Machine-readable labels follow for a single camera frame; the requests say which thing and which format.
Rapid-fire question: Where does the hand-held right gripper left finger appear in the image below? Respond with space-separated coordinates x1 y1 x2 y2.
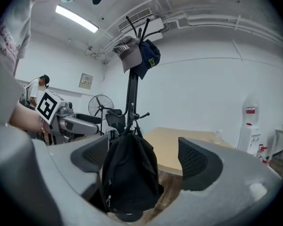
0 125 109 226

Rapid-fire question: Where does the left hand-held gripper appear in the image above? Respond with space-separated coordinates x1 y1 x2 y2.
35 89 105 145

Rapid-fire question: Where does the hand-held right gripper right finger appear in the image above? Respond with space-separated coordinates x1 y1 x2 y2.
150 137 283 226

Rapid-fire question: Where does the black coat rack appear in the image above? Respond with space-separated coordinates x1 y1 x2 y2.
106 15 165 223

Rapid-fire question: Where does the black backpack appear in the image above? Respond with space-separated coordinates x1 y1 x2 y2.
101 132 165 214

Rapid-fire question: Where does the person's left forearm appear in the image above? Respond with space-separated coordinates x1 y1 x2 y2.
8 101 51 136

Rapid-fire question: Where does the black standing fan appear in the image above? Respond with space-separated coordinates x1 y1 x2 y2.
88 94 115 136

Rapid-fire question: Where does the black office chair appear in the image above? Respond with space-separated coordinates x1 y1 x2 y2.
105 108 127 140

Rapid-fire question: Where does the white water dispenser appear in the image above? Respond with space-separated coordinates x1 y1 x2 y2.
237 123 262 157

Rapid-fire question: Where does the light wooden table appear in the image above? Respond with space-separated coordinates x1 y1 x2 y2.
141 127 234 176

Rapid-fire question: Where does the large clear water jug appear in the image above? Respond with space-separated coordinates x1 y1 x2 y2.
241 97 260 127

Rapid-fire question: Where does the grey baseball cap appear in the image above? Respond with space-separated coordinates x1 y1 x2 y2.
113 36 142 73

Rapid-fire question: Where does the navy baseball cap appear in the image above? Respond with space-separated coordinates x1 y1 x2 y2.
134 39 161 80

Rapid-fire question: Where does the ceiling light panel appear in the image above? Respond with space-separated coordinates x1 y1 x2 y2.
55 5 100 34

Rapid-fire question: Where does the white air conditioner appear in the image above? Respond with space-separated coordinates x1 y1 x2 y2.
117 8 165 42

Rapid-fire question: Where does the person's white printed shirt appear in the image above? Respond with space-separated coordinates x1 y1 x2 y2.
0 0 33 77

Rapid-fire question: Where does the framed wall sign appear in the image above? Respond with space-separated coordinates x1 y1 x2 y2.
79 73 94 90

